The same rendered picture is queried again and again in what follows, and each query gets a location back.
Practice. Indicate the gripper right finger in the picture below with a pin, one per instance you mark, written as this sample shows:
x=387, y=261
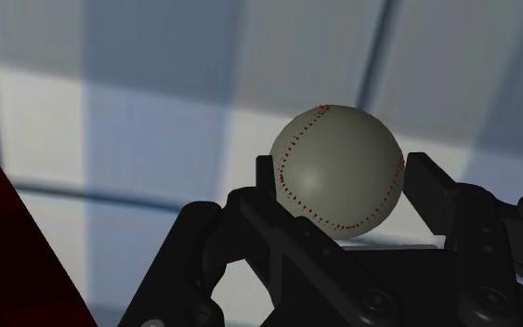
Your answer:
x=483, y=235

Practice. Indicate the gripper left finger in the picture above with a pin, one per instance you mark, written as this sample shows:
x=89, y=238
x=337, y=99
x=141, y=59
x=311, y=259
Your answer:
x=261, y=235

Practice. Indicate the white baseball with red stitching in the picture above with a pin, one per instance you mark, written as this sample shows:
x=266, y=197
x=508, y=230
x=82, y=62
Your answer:
x=338, y=172

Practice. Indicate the red robot stand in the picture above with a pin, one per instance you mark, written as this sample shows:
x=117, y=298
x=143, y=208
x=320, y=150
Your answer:
x=12, y=267

